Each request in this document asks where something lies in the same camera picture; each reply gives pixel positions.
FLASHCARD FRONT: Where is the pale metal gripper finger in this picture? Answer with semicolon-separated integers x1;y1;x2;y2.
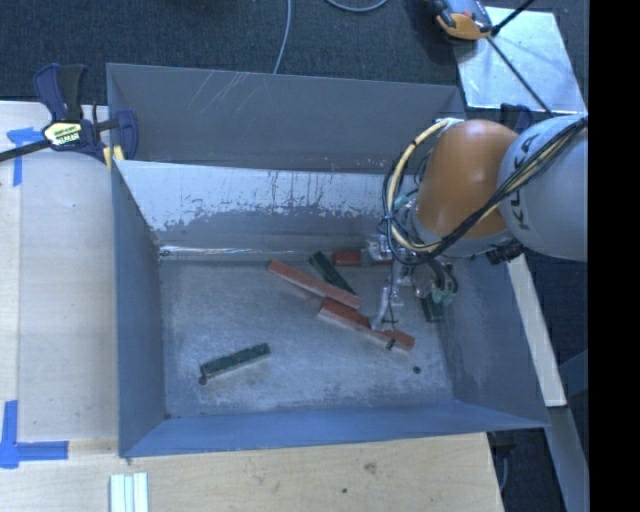
366;238;396;267
370;277;407;332

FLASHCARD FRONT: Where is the dark green flat block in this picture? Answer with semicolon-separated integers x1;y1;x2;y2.
199;342;272;380
307;250;358;297

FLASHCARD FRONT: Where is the grey metal bin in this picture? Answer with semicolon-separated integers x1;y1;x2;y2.
105;62;552;459

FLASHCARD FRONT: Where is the pale wood board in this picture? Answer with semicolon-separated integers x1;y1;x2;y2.
16;149;122;444

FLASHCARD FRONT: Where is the black cylinder on white bracket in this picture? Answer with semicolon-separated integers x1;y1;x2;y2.
485;241;525;267

